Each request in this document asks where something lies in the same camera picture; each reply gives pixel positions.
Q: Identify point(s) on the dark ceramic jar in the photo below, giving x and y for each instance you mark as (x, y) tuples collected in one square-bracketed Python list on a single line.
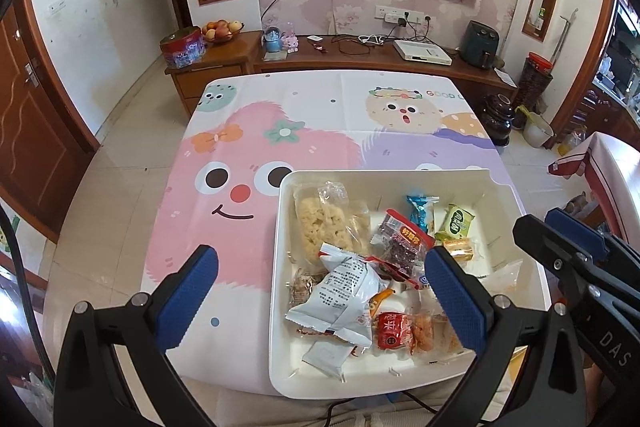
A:
[(497, 119)]

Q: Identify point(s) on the red snack packet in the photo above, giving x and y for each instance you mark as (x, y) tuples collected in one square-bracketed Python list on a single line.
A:
[(392, 331)]

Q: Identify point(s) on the green snack packet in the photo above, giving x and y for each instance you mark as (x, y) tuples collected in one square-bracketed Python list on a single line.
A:
[(456, 221)]

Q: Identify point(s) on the white paper sheet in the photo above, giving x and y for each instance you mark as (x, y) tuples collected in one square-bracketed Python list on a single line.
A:
[(506, 78)]

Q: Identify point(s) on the wicker basket with red lid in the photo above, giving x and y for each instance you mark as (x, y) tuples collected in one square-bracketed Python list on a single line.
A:
[(534, 82)]

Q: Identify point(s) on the wicker fruit bowl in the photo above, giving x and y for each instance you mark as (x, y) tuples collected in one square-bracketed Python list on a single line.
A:
[(222, 40)]

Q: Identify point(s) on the small yellow snack packet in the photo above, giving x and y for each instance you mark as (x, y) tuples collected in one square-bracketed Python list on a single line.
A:
[(460, 248)]

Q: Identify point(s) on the white plastic tray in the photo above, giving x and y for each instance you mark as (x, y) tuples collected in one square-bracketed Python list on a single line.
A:
[(390, 192)]

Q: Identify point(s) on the red round tin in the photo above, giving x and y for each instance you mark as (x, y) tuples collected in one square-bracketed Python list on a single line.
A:
[(182, 49)]

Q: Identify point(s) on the white wall socket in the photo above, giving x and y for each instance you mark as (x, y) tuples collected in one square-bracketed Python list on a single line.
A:
[(387, 13)]

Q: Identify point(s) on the red and white cloth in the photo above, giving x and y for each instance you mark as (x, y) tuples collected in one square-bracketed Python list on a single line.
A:
[(570, 164)]

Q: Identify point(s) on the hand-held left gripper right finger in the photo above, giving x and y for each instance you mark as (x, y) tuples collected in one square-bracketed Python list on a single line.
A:
[(455, 302)]

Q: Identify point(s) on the metal mop pole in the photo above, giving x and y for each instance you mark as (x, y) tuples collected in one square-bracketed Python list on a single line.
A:
[(562, 37)]

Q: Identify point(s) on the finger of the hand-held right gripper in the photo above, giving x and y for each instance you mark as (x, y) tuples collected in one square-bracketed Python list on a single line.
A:
[(555, 252), (575, 227)]

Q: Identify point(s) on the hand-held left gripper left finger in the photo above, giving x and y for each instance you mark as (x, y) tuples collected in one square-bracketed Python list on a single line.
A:
[(192, 292)]

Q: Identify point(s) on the cartoon printed tablecloth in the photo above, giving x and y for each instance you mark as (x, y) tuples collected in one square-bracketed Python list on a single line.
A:
[(240, 147)]

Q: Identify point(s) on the wooden television cabinet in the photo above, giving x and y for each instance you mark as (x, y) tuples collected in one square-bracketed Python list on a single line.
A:
[(225, 67)]

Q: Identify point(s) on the orange white snack packet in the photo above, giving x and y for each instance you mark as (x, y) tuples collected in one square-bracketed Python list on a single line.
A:
[(380, 298)]

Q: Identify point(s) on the pink toy figure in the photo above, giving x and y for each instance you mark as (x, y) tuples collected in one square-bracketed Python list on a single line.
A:
[(290, 43)]

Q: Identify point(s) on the white bucket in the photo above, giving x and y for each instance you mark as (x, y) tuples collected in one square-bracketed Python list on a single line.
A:
[(539, 132)]

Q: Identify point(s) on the clear bag beige crispy snack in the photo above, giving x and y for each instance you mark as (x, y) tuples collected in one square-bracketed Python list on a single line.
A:
[(322, 227)]

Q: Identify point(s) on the blue snow globe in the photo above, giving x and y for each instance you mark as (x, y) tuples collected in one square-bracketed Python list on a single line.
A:
[(273, 42)]

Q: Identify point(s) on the white set-top box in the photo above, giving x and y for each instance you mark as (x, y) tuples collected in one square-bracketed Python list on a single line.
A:
[(422, 52)]

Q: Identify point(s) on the silver white snack packet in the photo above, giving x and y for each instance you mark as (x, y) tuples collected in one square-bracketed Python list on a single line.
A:
[(340, 297)]

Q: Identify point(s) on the pile of fruit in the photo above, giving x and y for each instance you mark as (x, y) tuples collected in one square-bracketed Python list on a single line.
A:
[(221, 29)]

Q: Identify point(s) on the person's right forearm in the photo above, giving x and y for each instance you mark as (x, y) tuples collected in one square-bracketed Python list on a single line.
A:
[(600, 399)]

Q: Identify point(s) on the dark green air fryer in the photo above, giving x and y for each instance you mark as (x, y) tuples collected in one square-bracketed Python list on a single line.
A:
[(480, 44)]

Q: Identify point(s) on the teal snack packet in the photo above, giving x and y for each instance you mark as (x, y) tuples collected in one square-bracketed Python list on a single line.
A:
[(419, 209)]

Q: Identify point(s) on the red label date packet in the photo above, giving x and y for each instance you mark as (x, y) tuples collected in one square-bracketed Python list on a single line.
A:
[(400, 247)]

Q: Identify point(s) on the white furniture piece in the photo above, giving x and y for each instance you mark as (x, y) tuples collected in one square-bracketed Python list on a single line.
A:
[(620, 177)]

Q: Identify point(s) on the brown wooden door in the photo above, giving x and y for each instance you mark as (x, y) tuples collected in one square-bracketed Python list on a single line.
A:
[(35, 142)]

